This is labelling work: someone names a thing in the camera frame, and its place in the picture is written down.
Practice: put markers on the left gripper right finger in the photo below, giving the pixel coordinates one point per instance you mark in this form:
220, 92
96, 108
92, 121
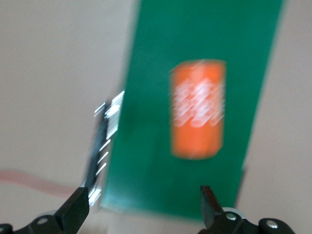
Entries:
212, 214

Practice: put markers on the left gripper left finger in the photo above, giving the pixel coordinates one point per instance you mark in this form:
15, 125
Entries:
73, 212

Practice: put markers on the green conveyor belt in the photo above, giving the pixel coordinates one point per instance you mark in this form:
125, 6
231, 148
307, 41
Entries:
146, 73

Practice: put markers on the orange cylinder white print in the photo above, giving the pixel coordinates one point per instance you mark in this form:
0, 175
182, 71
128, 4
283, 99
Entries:
197, 141

